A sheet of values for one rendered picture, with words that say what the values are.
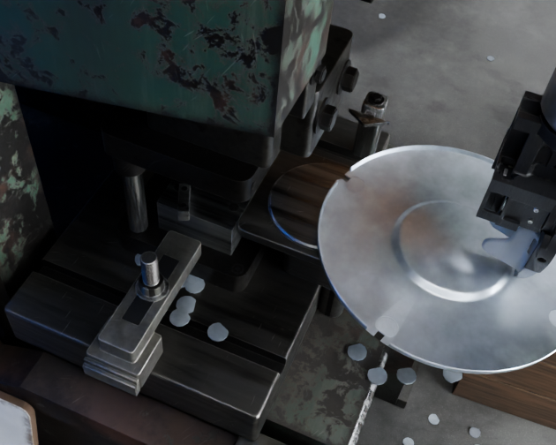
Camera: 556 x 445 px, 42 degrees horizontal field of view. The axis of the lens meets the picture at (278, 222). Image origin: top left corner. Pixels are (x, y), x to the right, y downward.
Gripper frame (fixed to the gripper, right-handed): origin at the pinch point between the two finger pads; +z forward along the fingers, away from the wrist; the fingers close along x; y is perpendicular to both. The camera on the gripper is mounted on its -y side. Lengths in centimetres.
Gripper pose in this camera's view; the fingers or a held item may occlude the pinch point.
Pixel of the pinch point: (528, 268)
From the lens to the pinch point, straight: 79.1
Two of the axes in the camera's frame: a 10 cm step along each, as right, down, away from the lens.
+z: -0.6, 6.2, 7.8
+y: -9.2, -3.4, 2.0
